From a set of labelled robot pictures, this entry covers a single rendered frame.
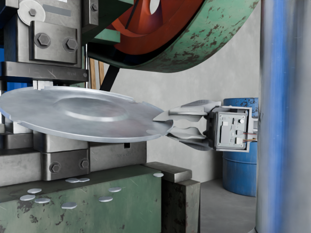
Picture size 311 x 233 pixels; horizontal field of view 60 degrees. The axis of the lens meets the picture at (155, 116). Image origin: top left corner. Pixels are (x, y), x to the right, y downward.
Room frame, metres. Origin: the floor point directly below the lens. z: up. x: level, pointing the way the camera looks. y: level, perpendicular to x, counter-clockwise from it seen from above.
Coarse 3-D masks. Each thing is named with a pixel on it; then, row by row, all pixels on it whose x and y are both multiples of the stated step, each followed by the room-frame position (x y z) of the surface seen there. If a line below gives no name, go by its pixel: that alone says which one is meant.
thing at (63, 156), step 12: (36, 132) 0.55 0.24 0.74; (36, 144) 0.55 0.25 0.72; (48, 144) 0.52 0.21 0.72; (60, 144) 0.53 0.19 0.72; (72, 144) 0.55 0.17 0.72; (84, 144) 0.57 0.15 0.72; (48, 156) 0.52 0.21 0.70; (60, 156) 0.53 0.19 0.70; (72, 156) 0.55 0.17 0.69; (84, 156) 0.57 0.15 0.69; (48, 168) 0.52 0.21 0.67; (60, 168) 0.53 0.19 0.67; (72, 168) 0.55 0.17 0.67; (84, 168) 0.56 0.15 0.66; (48, 180) 0.52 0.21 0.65
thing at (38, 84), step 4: (32, 80) 0.66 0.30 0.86; (36, 80) 0.66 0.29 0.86; (40, 80) 0.66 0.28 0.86; (32, 84) 0.66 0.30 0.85; (36, 84) 0.66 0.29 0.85; (40, 84) 0.66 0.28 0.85; (44, 84) 0.66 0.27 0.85; (48, 84) 0.67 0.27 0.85; (52, 84) 0.68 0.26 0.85; (36, 88) 0.66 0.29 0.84; (40, 88) 0.66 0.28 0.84
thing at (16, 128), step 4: (8, 120) 0.64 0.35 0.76; (8, 124) 0.64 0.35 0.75; (12, 124) 0.60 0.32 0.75; (16, 124) 0.60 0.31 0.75; (8, 128) 0.64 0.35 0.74; (12, 128) 0.60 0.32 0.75; (16, 128) 0.60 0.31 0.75; (20, 128) 0.61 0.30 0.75; (24, 128) 0.61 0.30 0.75; (28, 128) 0.62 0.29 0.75; (12, 132) 0.60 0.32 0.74; (16, 132) 0.60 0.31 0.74; (20, 132) 0.61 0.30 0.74; (24, 132) 0.61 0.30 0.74; (28, 132) 0.62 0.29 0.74; (32, 132) 0.62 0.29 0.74
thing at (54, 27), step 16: (32, 0) 0.58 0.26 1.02; (48, 0) 0.61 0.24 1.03; (64, 0) 0.64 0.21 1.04; (80, 0) 0.66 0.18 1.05; (16, 16) 0.57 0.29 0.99; (32, 16) 0.58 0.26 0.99; (48, 16) 0.61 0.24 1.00; (64, 16) 0.64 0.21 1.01; (80, 16) 0.66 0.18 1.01; (16, 32) 0.57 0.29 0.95; (32, 32) 0.57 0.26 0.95; (48, 32) 0.58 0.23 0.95; (64, 32) 0.61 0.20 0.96; (80, 32) 0.66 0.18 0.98; (16, 48) 0.57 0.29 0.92; (32, 48) 0.57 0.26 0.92; (48, 48) 0.58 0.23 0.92; (64, 48) 0.60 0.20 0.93; (80, 48) 0.66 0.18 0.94; (48, 64) 0.61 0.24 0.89; (64, 64) 0.64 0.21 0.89; (80, 64) 0.66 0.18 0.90
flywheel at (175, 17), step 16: (144, 0) 0.96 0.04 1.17; (160, 0) 0.89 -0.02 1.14; (176, 0) 0.83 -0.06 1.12; (192, 0) 0.73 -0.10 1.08; (128, 16) 1.03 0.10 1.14; (144, 16) 0.95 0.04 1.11; (160, 16) 0.89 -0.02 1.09; (176, 16) 0.78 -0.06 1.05; (192, 16) 0.73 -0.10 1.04; (128, 32) 1.01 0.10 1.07; (144, 32) 0.95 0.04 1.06; (160, 32) 0.83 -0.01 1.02; (176, 32) 0.78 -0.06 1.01; (128, 48) 0.97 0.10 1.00; (144, 48) 0.90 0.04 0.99; (160, 48) 0.84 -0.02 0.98
